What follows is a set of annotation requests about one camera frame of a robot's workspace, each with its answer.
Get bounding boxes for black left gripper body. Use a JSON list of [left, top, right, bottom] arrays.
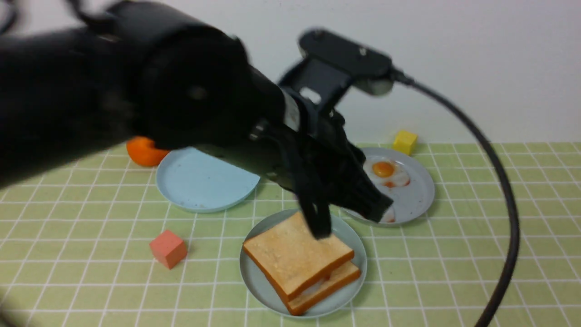
[[195, 81, 366, 195]]

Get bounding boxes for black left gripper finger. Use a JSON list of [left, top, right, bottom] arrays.
[[281, 136, 332, 240], [325, 154, 394, 223]]

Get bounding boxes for toast slice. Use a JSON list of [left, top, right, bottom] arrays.
[[285, 262, 361, 315], [243, 211, 355, 302]]

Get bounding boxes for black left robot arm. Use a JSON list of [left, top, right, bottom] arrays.
[[0, 0, 393, 239]]

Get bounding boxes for back fried egg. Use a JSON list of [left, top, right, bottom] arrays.
[[363, 157, 411, 188]]

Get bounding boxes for fried egg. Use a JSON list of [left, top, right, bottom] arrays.
[[363, 157, 411, 188], [379, 207, 396, 225]]

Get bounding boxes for front fried egg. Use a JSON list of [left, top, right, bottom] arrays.
[[379, 207, 396, 225]]

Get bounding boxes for grey egg plate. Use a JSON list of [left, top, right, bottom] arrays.
[[343, 147, 435, 228]]

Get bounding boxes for yellow cube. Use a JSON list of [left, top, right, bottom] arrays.
[[392, 130, 419, 157]]

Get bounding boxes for teal empty plate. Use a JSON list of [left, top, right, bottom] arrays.
[[239, 208, 367, 318]]

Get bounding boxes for light blue bread plate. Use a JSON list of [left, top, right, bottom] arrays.
[[156, 148, 260, 213]]

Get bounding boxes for salmon red cube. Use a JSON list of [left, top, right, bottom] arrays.
[[149, 230, 187, 270]]

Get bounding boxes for orange fruit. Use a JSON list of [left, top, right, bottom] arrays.
[[125, 136, 170, 167]]

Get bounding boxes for green checkered tablecloth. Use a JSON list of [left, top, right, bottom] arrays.
[[0, 143, 581, 327]]

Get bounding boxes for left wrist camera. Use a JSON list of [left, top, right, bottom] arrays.
[[279, 28, 394, 114]]

